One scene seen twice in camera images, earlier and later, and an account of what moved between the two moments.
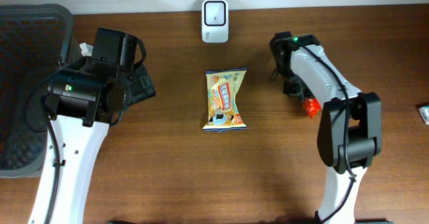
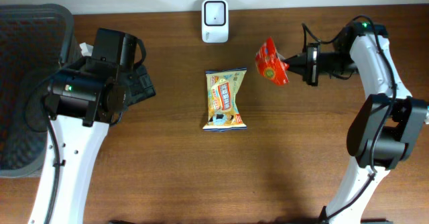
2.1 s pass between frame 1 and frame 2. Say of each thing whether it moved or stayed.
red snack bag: moved
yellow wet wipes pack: stayed
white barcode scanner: stayed
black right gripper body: moved
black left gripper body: stayed
